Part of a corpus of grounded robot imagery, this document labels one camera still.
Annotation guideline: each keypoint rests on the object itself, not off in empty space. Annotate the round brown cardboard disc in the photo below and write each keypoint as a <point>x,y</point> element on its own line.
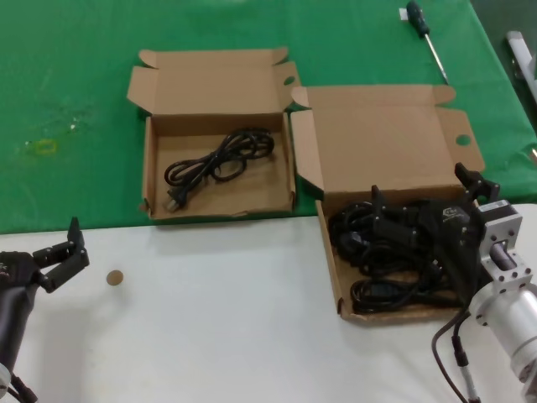
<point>115,277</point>

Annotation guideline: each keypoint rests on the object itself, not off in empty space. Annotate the grey metal bracket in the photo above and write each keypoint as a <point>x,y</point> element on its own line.
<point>520,46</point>

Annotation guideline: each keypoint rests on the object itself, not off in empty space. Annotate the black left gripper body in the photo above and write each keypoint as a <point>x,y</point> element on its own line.
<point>17,268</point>

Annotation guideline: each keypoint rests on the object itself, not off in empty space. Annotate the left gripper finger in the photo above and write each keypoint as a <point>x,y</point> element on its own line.
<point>67,273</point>
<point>75,235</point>

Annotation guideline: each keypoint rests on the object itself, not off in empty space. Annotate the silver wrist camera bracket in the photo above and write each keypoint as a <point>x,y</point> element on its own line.
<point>503,226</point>

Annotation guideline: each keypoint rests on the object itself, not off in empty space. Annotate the open brown cardboard box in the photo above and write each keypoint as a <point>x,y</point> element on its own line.
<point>210,197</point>
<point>377,138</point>

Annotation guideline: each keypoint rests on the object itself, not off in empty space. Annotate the yellow rectangular outline mark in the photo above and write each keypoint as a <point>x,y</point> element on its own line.
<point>45,148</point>

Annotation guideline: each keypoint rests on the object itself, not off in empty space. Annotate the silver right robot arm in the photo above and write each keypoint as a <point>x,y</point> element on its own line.
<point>512,323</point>

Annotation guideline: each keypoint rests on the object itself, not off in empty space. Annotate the green tablecloth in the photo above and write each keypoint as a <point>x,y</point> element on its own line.
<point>84,63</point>

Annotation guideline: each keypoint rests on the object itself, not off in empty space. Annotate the small white paper scrap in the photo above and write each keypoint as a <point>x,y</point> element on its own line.
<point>403,14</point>

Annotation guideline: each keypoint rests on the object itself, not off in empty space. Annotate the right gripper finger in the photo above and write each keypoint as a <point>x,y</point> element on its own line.
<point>394,222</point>
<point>478,186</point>

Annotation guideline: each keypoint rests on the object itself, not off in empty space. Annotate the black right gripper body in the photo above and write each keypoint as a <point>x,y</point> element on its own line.
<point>451,226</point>

